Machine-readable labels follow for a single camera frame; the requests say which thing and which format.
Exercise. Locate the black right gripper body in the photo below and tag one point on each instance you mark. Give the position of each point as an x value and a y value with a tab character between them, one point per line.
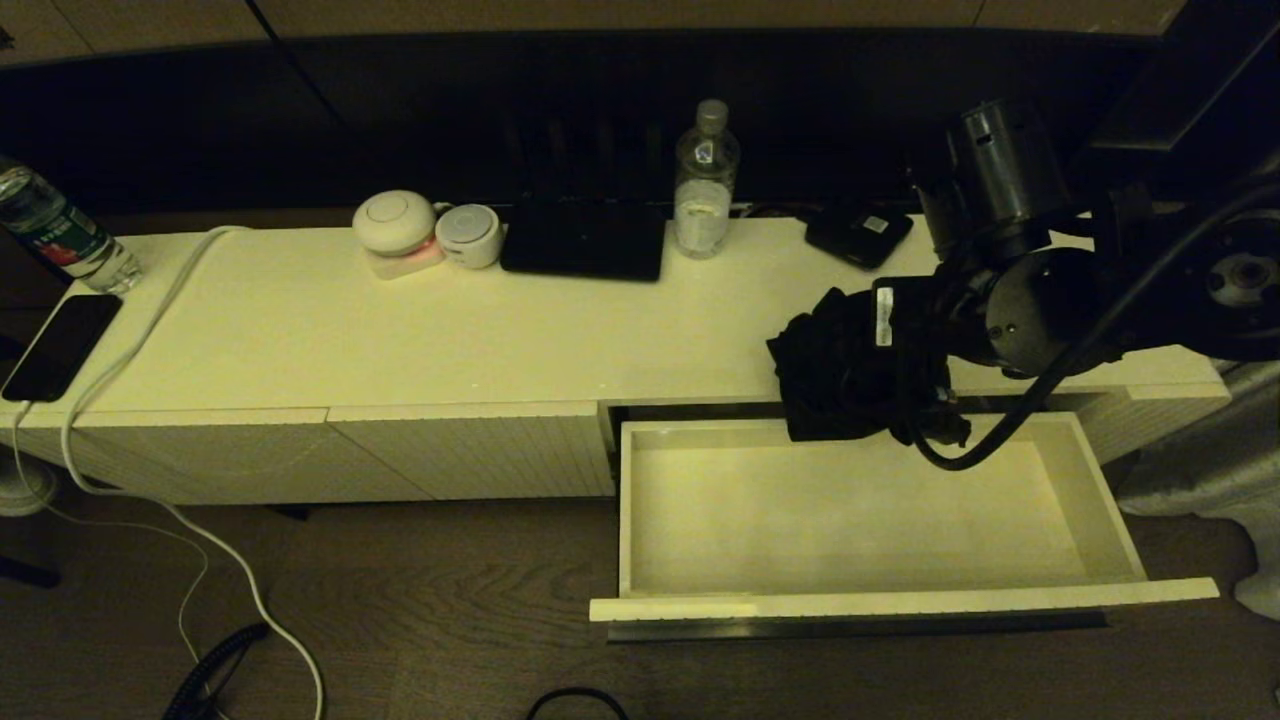
915	315

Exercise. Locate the small black labelled box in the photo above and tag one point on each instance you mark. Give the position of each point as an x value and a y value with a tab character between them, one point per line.
850	240

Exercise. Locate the grey curtain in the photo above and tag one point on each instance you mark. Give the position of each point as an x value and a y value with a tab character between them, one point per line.
1200	470

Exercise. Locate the black umbrella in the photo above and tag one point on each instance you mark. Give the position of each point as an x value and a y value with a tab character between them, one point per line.
830	370

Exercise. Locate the white round floor object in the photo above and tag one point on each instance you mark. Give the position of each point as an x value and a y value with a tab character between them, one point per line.
15	493

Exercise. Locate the black flat rectangular device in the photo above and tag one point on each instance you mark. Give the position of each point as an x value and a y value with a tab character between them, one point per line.
585	243

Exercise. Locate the white base with pink light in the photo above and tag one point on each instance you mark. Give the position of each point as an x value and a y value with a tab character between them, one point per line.
408	265

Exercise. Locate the clear bottle with grey cap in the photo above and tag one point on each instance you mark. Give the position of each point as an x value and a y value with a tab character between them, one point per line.
703	208

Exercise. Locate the clear bottle with green label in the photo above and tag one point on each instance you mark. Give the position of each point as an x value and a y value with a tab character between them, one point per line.
60	235

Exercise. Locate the black smartphone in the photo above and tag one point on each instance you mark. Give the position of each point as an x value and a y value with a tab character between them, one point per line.
62	343

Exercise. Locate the large white dome device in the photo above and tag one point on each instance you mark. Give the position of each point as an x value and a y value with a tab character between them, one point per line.
394	220

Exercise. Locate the white low cabinet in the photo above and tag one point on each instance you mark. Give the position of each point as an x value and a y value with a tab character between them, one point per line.
400	328

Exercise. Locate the small white round speaker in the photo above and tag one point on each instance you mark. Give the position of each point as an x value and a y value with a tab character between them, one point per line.
469	238

